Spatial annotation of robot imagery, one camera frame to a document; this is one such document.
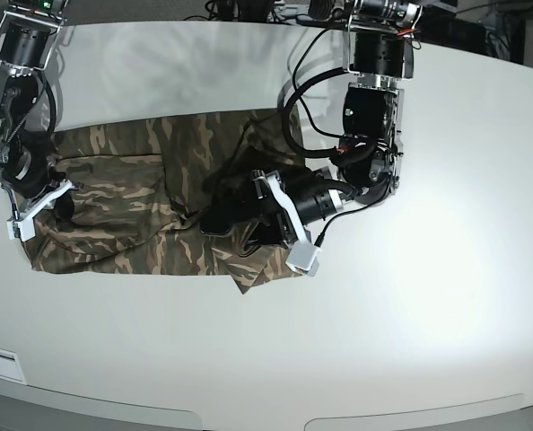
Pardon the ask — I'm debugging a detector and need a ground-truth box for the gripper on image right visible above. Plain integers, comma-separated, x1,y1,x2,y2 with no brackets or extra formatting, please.
199,170,314,249

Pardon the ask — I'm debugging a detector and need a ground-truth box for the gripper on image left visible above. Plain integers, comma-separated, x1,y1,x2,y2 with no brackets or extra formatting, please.
5,154,74,223

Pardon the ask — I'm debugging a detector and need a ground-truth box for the camouflage T-shirt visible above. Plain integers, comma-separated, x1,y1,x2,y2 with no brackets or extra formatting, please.
22,109,305,292

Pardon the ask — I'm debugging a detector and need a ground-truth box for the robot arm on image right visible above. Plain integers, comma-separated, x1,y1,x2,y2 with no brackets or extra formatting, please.
200,1,424,245

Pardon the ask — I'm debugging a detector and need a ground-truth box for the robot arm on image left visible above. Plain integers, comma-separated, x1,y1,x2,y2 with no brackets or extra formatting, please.
0,1,68,205

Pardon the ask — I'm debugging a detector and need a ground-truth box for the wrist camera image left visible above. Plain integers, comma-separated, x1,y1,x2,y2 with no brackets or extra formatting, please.
6,218,36,242

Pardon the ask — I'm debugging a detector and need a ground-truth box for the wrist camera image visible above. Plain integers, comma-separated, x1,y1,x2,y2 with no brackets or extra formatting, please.
6,218,36,242
285,242,320,277

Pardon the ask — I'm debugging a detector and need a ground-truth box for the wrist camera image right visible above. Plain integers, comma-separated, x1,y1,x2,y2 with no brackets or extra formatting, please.
285,242,320,277

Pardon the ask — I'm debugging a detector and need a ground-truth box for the black cable clutter background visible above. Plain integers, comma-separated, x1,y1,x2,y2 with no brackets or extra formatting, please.
186,1,526,64

